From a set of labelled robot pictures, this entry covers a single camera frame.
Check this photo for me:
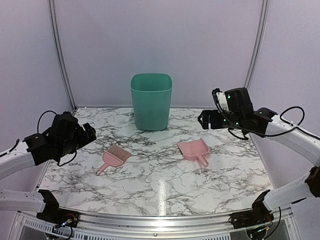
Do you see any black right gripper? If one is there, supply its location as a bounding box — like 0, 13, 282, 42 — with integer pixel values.
198, 109, 245, 130

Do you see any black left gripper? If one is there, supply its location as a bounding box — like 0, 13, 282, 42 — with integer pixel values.
56, 122, 96, 158

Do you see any pink plastic dustpan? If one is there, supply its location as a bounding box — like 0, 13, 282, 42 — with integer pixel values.
177, 138, 210, 167

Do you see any pink hand brush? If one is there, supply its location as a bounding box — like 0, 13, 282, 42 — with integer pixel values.
95, 144, 132, 176

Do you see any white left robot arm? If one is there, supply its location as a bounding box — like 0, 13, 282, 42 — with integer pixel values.
0, 111, 97, 223

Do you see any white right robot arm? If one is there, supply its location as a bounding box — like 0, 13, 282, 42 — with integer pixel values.
197, 87, 320, 224

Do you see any teal plastic waste bin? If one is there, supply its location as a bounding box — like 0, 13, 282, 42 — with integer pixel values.
130, 73, 173, 131

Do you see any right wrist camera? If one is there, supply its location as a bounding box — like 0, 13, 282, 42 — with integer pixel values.
212, 88, 229, 111

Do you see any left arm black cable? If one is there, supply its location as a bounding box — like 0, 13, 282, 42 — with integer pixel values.
0, 109, 78, 168

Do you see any left aluminium corner post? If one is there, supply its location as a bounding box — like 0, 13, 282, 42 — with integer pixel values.
47, 0, 77, 112

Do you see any aluminium corner post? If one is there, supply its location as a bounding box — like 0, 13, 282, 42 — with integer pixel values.
242, 0, 270, 90
47, 0, 77, 112

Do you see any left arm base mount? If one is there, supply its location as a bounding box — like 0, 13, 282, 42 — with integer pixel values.
36, 189, 80, 228

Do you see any aluminium front rail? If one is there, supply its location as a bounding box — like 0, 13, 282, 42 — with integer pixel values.
9, 207, 301, 240

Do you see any right aluminium corner post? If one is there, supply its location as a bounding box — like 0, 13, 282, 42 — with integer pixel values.
242, 0, 270, 90

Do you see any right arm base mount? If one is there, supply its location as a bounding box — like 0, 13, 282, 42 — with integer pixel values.
228, 190, 274, 229

